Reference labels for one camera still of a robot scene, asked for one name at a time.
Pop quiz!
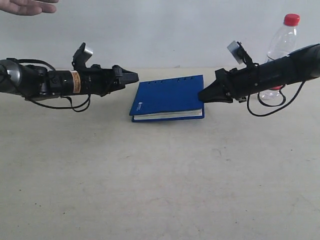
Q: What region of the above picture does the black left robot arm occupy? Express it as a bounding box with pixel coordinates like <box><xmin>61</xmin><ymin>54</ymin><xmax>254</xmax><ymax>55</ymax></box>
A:
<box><xmin>0</xmin><ymin>58</ymin><xmax>139</xmax><ymax>101</ymax></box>

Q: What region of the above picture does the person's bare hand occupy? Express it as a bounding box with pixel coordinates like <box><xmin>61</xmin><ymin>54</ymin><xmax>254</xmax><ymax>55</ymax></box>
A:
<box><xmin>0</xmin><ymin>0</ymin><xmax>59</xmax><ymax>16</ymax></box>

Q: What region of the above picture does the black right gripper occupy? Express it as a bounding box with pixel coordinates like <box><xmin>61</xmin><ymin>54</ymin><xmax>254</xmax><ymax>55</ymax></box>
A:
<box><xmin>198</xmin><ymin>67</ymin><xmax>258</xmax><ymax>103</ymax></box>

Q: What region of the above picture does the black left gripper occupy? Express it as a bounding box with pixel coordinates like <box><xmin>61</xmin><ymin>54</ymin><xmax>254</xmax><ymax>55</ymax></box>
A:
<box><xmin>79</xmin><ymin>64</ymin><xmax>139</xmax><ymax>97</ymax></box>

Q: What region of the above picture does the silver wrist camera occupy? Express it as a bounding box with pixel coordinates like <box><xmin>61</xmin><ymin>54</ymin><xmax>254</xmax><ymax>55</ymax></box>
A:
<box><xmin>71</xmin><ymin>42</ymin><xmax>94</xmax><ymax>70</ymax></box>
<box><xmin>227</xmin><ymin>40</ymin><xmax>254</xmax><ymax>67</ymax></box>

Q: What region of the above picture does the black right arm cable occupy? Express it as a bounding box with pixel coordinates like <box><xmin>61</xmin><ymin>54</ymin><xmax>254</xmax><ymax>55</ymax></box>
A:
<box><xmin>246</xmin><ymin>79</ymin><xmax>306</xmax><ymax>117</ymax></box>

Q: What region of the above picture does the blue ring binder notebook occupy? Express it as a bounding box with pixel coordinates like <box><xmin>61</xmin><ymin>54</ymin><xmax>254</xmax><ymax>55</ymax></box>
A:
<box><xmin>129</xmin><ymin>75</ymin><xmax>205</xmax><ymax>123</ymax></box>

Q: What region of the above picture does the clear water bottle red cap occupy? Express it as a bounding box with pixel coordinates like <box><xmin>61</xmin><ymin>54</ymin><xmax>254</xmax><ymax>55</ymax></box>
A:
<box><xmin>257</xmin><ymin>13</ymin><xmax>301</xmax><ymax>105</ymax></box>

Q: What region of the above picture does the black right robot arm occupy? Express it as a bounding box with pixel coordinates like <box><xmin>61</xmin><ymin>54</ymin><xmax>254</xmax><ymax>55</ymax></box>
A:
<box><xmin>197</xmin><ymin>41</ymin><xmax>320</xmax><ymax>103</ymax></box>

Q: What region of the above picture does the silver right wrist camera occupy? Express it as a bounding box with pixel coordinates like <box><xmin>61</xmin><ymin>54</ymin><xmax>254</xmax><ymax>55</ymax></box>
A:
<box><xmin>227</xmin><ymin>40</ymin><xmax>254</xmax><ymax>67</ymax></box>

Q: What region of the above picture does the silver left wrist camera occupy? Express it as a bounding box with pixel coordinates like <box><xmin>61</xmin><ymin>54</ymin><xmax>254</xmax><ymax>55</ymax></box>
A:
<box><xmin>71</xmin><ymin>42</ymin><xmax>94</xmax><ymax>70</ymax></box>

